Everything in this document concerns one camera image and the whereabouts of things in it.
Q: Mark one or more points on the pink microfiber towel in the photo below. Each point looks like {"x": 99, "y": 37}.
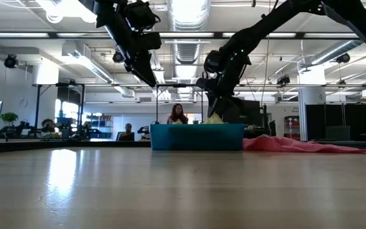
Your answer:
{"x": 291, "y": 145}

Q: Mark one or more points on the black computer monitor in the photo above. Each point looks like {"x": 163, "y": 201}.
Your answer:
{"x": 251, "y": 113}

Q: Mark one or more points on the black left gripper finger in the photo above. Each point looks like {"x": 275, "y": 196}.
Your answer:
{"x": 149, "y": 68}
{"x": 141, "y": 71}

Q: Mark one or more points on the black metal table frame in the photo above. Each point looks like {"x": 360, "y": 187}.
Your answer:
{"x": 75, "y": 143}

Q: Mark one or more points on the round wall clock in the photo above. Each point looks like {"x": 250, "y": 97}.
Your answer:
{"x": 23, "y": 102}

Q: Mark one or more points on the blue plastic bin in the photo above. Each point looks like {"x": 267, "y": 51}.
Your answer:
{"x": 197, "y": 136}

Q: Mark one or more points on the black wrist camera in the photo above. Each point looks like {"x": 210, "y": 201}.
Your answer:
{"x": 141, "y": 14}
{"x": 213, "y": 62}

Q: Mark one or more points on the green background plant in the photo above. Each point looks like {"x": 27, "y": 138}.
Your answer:
{"x": 9, "y": 117}

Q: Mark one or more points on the blue storage shelf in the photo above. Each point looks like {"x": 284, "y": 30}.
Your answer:
{"x": 102, "y": 125}

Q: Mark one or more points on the person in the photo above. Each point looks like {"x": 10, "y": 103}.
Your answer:
{"x": 127, "y": 133}
{"x": 177, "y": 114}
{"x": 48, "y": 127}

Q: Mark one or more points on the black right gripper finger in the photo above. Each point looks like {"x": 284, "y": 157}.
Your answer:
{"x": 221, "y": 106}
{"x": 212, "y": 103}

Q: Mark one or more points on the black overhead frame bar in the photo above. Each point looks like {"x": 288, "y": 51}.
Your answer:
{"x": 27, "y": 35}

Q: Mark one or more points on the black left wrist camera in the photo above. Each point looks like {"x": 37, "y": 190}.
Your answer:
{"x": 141, "y": 14}

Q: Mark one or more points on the black partition wall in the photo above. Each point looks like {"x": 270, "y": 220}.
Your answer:
{"x": 316, "y": 121}

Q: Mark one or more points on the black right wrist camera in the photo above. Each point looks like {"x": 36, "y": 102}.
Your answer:
{"x": 213, "y": 62}

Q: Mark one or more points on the red storage rack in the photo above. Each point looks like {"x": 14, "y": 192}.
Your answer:
{"x": 291, "y": 127}

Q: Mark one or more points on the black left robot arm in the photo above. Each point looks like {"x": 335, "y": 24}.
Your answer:
{"x": 106, "y": 9}

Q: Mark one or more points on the yellow microfiber towel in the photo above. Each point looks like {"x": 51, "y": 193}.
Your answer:
{"x": 214, "y": 120}

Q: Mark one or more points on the silver ventilation duct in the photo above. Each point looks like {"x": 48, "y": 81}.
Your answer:
{"x": 187, "y": 12}

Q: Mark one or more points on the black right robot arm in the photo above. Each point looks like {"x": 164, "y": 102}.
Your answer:
{"x": 265, "y": 22}

